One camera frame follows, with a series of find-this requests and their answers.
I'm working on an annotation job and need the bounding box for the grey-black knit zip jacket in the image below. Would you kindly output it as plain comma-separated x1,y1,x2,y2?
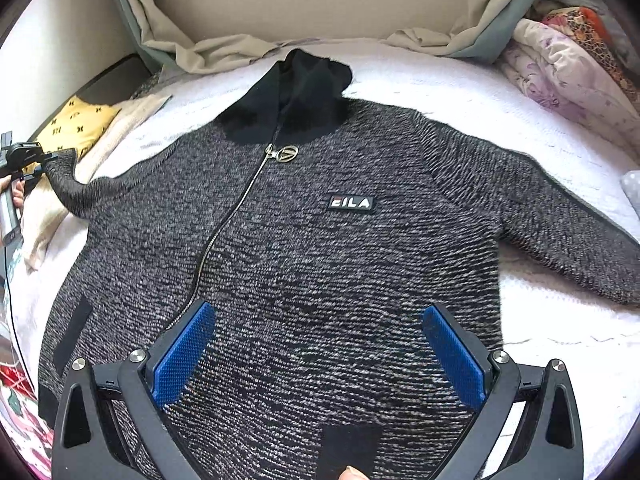
37,48,640,480

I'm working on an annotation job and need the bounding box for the person's left hand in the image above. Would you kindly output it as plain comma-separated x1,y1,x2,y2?
0,176,25,210

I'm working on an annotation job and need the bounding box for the cream blanket at bedside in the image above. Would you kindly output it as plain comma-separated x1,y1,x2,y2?
22,94,168,271

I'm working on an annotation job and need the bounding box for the yellow patterned pillow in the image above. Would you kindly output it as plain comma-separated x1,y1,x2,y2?
35,96,119,159

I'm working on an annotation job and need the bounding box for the white quilted bed cover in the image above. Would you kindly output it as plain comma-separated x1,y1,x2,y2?
4,37,640,480

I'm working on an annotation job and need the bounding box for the pink floral fabric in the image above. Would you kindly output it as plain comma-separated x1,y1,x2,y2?
1,323,52,479

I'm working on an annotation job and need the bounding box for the floral purple quilt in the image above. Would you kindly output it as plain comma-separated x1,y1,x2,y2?
496,18,639,160

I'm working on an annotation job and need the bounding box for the orange floral blanket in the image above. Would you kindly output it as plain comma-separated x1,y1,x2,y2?
542,6,639,108

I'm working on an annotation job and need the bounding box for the black cable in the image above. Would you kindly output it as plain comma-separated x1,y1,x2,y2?
2,246,39,396

